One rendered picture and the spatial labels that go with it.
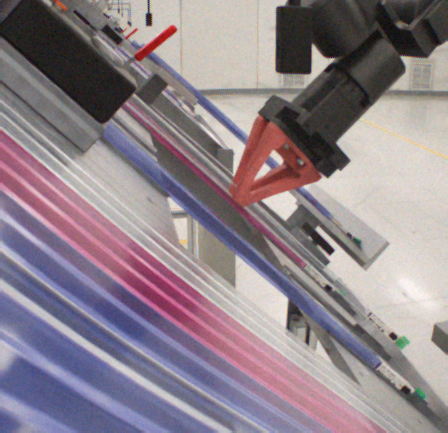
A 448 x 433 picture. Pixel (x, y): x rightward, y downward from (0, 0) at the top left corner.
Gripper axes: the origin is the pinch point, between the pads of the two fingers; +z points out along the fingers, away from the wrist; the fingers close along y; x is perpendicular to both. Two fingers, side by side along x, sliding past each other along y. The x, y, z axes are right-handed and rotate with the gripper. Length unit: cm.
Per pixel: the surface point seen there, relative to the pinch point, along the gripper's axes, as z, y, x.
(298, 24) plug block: -11.3, 13.4, -11.0
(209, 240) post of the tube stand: 12.5, -39.8, 18.6
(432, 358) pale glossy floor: 0, -81, 131
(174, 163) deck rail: 4.4, -19.6, -1.3
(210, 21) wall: -110, -759, 77
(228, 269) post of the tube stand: 14.3, -39.9, 25.4
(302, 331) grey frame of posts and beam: 10.5, -21.2, 33.5
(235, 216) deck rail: 4.0, -19.4, 9.8
